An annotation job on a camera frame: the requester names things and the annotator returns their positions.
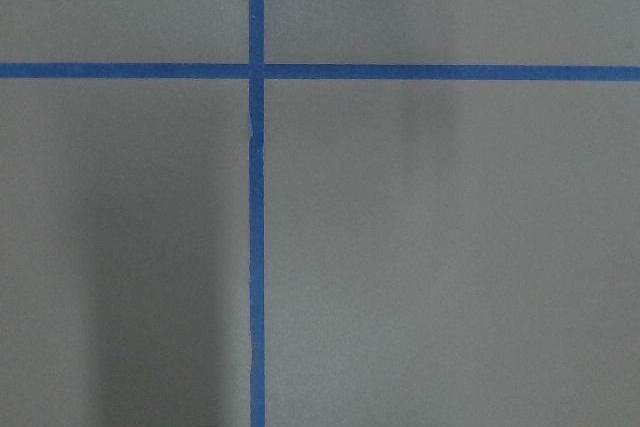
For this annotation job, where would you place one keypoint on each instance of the blue tape strip right table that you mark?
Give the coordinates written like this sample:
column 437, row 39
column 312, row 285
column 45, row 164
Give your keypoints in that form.
column 319, row 71

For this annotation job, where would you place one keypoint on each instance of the blue tape strip vertical right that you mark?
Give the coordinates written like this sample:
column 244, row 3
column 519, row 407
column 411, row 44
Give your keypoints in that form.
column 256, row 212

